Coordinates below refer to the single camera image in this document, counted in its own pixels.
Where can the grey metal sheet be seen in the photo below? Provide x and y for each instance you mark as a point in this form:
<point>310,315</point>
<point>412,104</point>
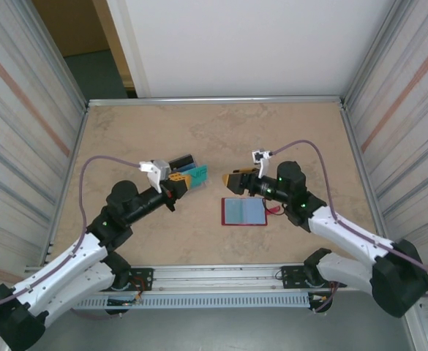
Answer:
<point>217,329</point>

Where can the aluminium mounting rail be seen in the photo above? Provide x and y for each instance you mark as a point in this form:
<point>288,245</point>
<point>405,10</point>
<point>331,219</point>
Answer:
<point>217,272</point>

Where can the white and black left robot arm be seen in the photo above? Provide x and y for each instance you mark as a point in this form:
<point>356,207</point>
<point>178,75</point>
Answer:
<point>63,263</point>

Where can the red card holder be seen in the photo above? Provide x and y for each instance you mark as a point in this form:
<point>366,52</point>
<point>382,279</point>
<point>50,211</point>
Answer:
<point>252,212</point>

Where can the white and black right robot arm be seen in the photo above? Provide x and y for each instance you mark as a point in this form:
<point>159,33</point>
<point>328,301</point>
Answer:
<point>349,230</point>

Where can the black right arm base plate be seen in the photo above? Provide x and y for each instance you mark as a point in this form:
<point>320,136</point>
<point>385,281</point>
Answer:
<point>290,274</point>

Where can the black card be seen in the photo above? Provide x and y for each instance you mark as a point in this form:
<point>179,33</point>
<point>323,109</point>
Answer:
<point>182,160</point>

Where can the translucent striped side panel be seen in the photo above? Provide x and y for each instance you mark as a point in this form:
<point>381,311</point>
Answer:
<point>411,109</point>
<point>16,146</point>

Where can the brown wooden door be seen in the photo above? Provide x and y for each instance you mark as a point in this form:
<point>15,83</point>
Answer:
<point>71,25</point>

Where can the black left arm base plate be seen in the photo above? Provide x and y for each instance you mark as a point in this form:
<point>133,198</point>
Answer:
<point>144,274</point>

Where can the blue VIP card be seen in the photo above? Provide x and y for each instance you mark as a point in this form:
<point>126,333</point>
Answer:
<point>187,170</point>

